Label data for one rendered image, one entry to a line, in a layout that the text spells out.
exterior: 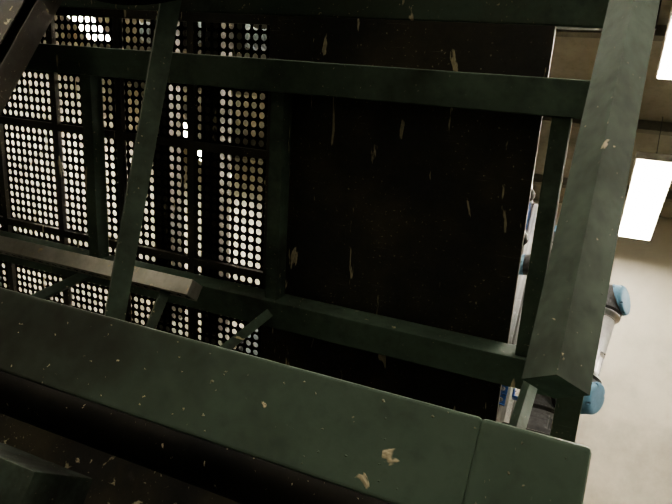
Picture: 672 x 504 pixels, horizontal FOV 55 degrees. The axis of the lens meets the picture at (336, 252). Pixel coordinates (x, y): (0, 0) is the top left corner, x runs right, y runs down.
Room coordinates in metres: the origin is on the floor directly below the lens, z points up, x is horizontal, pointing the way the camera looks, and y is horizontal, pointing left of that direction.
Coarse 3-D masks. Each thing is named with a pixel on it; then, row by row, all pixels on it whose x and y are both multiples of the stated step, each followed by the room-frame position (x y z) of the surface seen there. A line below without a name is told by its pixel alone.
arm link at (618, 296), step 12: (612, 288) 2.25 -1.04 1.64; (624, 288) 2.24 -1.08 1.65; (612, 300) 2.24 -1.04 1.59; (624, 300) 2.24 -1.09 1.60; (612, 312) 2.24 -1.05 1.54; (624, 312) 2.24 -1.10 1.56; (612, 324) 2.25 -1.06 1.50; (600, 336) 2.23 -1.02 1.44; (600, 348) 2.23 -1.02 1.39; (600, 360) 2.22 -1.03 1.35; (600, 384) 2.18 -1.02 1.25; (588, 396) 2.16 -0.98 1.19; (600, 396) 2.20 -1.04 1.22; (588, 408) 2.18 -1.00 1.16; (600, 408) 2.22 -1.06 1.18
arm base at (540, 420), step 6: (534, 408) 2.30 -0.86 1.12; (540, 408) 2.29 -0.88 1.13; (546, 408) 2.28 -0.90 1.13; (534, 414) 2.29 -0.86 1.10; (540, 414) 2.28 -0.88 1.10; (546, 414) 2.28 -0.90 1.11; (552, 414) 2.29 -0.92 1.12; (528, 420) 2.29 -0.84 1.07; (534, 420) 2.28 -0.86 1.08; (540, 420) 2.28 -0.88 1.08; (546, 420) 2.28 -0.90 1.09; (552, 420) 2.29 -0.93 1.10; (528, 426) 2.28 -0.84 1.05; (534, 426) 2.27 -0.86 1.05; (540, 426) 2.27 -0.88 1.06; (546, 426) 2.27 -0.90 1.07; (546, 432) 2.27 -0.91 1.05
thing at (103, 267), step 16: (0, 240) 1.76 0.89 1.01; (16, 240) 1.74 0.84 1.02; (16, 256) 1.78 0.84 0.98; (32, 256) 1.71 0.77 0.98; (48, 256) 1.69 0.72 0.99; (64, 256) 1.67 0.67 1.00; (80, 256) 1.65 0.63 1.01; (80, 272) 1.69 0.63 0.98; (96, 272) 1.62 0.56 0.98; (144, 272) 1.57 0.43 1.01; (160, 272) 1.55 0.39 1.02; (144, 288) 1.62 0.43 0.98; (160, 288) 1.54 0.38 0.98; (176, 288) 1.52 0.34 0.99; (192, 288) 1.52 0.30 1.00
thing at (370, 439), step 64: (0, 320) 0.77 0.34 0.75; (64, 320) 0.73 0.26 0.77; (0, 384) 1.55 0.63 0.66; (64, 384) 0.72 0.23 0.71; (128, 384) 0.69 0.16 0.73; (192, 384) 0.66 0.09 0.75; (256, 384) 0.63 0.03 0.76; (320, 384) 0.61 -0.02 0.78; (0, 448) 1.64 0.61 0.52; (64, 448) 2.09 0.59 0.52; (128, 448) 1.41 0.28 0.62; (192, 448) 1.34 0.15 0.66; (256, 448) 0.62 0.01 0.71; (320, 448) 0.60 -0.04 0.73; (384, 448) 0.58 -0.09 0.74; (448, 448) 0.56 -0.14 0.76; (512, 448) 0.54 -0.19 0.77; (576, 448) 0.52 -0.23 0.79
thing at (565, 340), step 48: (624, 0) 0.64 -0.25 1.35; (624, 48) 0.61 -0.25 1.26; (144, 96) 1.29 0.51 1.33; (624, 96) 0.61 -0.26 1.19; (144, 144) 1.33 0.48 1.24; (576, 144) 0.63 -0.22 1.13; (624, 144) 0.60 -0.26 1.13; (144, 192) 1.37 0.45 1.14; (576, 192) 0.60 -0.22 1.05; (624, 192) 0.60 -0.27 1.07; (576, 240) 0.58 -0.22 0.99; (48, 288) 1.92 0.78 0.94; (576, 288) 0.56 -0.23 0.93; (240, 336) 1.68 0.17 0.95; (576, 336) 0.56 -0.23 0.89; (528, 384) 1.46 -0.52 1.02; (576, 384) 0.56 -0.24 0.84
